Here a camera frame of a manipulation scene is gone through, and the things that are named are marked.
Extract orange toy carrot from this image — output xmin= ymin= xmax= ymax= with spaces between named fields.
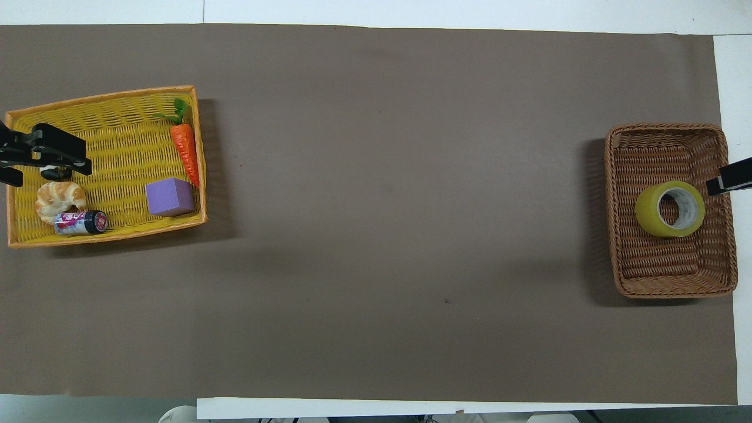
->
xmin=154 ymin=98 xmax=202 ymax=189

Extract purple foam cube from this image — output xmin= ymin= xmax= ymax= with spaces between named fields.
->
xmin=145 ymin=177 xmax=196 ymax=218

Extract yellow tape roll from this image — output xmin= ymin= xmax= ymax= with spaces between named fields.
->
xmin=634 ymin=180 xmax=707 ymax=239

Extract small drink can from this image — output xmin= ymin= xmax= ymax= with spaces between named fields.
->
xmin=53 ymin=210 xmax=109 ymax=237

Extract yellow wicker basket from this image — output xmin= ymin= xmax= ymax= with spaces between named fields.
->
xmin=5 ymin=85 xmax=210 ymax=249

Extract toy croissant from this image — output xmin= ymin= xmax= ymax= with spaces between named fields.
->
xmin=34 ymin=181 xmax=88 ymax=227

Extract brown wicker basket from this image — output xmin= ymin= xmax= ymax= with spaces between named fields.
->
xmin=604 ymin=122 xmax=739 ymax=300

